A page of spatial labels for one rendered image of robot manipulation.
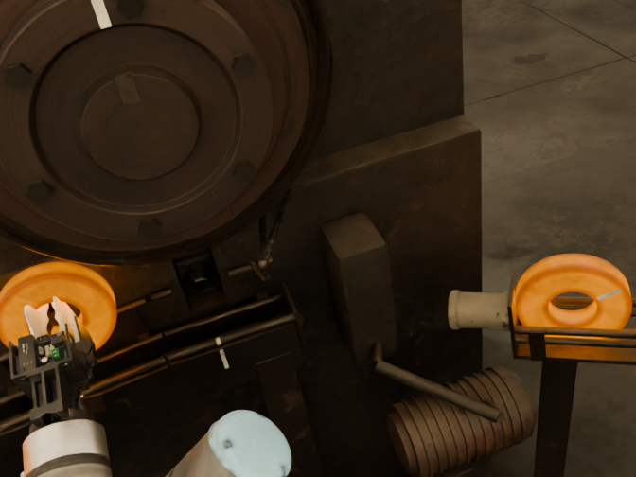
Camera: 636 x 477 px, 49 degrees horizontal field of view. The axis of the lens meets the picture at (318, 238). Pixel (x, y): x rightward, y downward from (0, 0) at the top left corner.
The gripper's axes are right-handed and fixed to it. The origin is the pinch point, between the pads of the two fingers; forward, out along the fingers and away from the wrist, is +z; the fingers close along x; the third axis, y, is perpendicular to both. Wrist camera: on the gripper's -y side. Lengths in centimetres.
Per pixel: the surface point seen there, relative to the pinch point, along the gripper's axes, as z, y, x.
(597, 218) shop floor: 44, -100, -141
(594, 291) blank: -22, -4, -70
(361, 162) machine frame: 7.9, 0.9, -47.5
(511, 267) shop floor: 36, -98, -106
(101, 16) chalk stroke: -0.8, 40.6, -19.2
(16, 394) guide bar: -1.8, -16.3, 11.5
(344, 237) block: -0.8, -4.1, -41.4
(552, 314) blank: -20, -10, -66
